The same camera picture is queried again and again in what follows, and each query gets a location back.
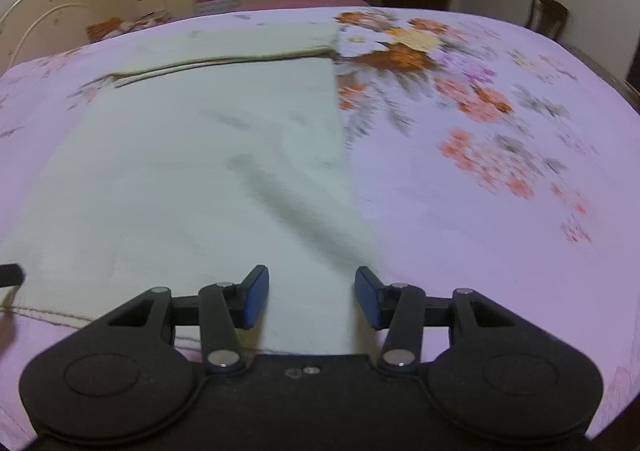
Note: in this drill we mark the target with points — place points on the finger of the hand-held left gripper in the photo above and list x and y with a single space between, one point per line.
11 276

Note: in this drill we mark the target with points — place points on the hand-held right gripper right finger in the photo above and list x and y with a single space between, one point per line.
367 298

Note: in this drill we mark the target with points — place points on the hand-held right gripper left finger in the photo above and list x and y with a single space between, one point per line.
255 296

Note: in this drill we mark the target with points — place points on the pale green knit sweater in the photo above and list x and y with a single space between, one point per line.
200 156

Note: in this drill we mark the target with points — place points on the pink floral bedsheet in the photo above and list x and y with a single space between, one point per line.
475 181

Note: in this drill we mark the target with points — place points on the cream round headboard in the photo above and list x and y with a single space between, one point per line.
45 16

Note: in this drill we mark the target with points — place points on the orange patterned pillow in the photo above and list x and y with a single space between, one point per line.
120 26

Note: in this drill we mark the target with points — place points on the pink striped bedspread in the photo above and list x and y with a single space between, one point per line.
300 2

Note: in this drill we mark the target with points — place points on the dark wooden chair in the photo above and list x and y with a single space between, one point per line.
547 16

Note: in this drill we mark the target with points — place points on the wooden bed frame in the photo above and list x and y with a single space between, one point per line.
605 76

